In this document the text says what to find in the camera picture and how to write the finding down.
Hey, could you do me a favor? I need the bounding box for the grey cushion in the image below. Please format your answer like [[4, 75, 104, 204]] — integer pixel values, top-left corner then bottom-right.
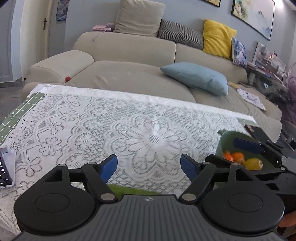
[[158, 20, 204, 50]]

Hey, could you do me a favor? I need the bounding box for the person in purple robe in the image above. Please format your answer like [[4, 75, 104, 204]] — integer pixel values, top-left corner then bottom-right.
[[279, 63, 296, 126]]

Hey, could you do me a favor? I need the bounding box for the yellow cushion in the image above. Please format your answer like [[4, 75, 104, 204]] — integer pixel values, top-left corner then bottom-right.
[[203, 19, 237, 60]]

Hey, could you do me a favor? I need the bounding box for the green checked table mat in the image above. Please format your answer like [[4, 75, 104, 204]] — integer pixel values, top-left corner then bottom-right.
[[0, 92, 46, 145]]

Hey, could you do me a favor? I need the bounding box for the smartphone with lit screen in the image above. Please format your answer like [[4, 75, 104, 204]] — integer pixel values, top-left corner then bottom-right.
[[0, 147, 16, 188]]

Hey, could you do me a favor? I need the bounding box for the small red ball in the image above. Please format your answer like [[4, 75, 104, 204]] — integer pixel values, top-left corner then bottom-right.
[[65, 76, 71, 82]]

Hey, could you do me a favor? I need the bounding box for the light blue cushion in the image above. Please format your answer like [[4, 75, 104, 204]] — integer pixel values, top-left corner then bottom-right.
[[160, 62, 228, 96]]

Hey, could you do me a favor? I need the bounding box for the small framed blue picture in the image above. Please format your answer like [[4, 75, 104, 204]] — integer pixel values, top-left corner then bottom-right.
[[56, 0, 69, 22]]

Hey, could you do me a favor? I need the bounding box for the beige back cushion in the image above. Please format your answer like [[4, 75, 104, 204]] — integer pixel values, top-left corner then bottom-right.
[[114, 1, 166, 37]]

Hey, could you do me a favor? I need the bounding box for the orange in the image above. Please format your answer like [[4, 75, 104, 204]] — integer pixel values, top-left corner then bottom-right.
[[223, 151, 234, 162], [231, 152, 245, 162]]

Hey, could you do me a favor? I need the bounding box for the beige sofa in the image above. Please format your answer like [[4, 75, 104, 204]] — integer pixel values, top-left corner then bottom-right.
[[22, 32, 282, 142]]

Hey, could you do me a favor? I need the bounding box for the green fruit bowl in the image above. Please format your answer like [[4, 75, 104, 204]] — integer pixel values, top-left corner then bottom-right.
[[215, 130, 275, 170]]

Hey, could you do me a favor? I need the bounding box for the yellow lemon fruit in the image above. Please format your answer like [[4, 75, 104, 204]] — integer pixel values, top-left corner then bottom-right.
[[245, 158, 263, 171]]

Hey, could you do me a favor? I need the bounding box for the blue floral cushion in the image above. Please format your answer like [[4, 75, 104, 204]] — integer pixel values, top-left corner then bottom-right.
[[232, 37, 247, 69]]

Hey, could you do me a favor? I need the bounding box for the white lace tablecloth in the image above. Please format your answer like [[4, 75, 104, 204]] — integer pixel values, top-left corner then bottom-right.
[[1, 84, 255, 240]]

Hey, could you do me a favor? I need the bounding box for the patterned paper sheet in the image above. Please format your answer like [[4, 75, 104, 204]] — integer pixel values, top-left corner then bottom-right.
[[236, 88, 266, 111]]

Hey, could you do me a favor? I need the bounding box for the pink item on sofa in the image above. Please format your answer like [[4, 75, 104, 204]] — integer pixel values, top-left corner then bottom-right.
[[92, 23, 115, 32]]

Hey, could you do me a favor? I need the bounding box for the cluttered desk with shelves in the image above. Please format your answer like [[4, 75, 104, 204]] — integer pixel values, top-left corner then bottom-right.
[[247, 42, 288, 95]]

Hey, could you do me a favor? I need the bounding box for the framed landscape painting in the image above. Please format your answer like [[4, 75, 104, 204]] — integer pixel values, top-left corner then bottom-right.
[[231, 0, 275, 40]]

